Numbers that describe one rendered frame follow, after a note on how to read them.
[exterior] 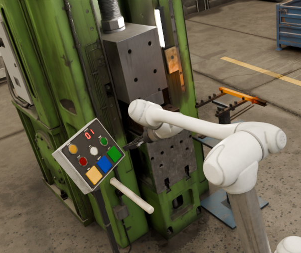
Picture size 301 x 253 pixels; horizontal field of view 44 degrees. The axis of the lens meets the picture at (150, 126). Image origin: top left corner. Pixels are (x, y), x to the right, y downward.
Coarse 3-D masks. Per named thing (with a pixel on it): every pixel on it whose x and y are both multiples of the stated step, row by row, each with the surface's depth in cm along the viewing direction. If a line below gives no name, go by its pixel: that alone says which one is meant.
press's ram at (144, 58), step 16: (128, 32) 224; (144, 32) 218; (112, 48) 215; (128, 48) 215; (144, 48) 222; (160, 48) 229; (112, 64) 224; (128, 64) 218; (144, 64) 225; (160, 64) 233; (128, 80) 222; (144, 80) 229; (160, 80) 236; (128, 96) 226; (144, 96) 233
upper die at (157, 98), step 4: (156, 92) 238; (160, 92) 239; (148, 96) 235; (152, 96) 236; (156, 96) 238; (160, 96) 240; (120, 100) 249; (148, 100) 236; (152, 100) 237; (156, 100) 239; (160, 100) 241; (120, 104) 251; (124, 104) 246; (128, 104) 242; (160, 104) 242
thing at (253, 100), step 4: (220, 88) 271; (224, 88) 270; (228, 92) 265; (232, 92) 262; (236, 92) 260; (240, 96) 256; (244, 96) 253; (248, 96) 252; (256, 96) 248; (248, 100) 251; (252, 100) 246; (256, 100) 244; (260, 100) 243; (264, 100) 242; (260, 104) 243; (264, 104) 241
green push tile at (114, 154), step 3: (114, 147) 213; (111, 150) 211; (114, 150) 212; (117, 150) 214; (108, 153) 208; (111, 153) 210; (114, 153) 211; (117, 153) 213; (111, 156) 209; (114, 156) 210; (117, 156) 212; (120, 156) 214; (111, 159) 209; (114, 159) 210; (117, 159) 211; (114, 162) 209
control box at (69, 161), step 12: (96, 120) 212; (84, 132) 203; (96, 132) 209; (72, 144) 195; (84, 144) 200; (96, 144) 206; (108, 144) 212; (60, 156) 190; (72, 156) 192; (84, 156) 197; (96, 156) 203; (108, 156) 208; (72, 168) 191; (84, 168) 194; (96, 168) 200; (84, 180) 192; (84, 192) 197
